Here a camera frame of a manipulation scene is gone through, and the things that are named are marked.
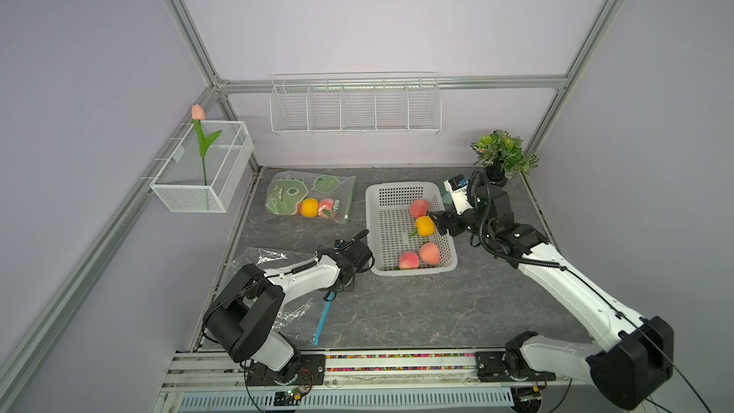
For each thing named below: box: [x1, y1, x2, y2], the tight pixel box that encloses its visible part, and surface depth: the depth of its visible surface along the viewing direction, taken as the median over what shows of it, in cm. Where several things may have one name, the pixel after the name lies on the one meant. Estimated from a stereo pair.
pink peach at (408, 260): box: [398, 251, 420, 270], surface depth 88 cm
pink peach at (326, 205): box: [317, 197, 337, 218], surface depth 102 cm
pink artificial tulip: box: [191, 104, 223, 186], surface depth 81 cm
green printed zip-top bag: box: [264, 170, 357, 225], surface depth 104 cm
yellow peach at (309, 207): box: [298, 197, 319, 218], surface depth 104 cm
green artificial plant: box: [470, 129, 540, 179], surface depth 93 cm
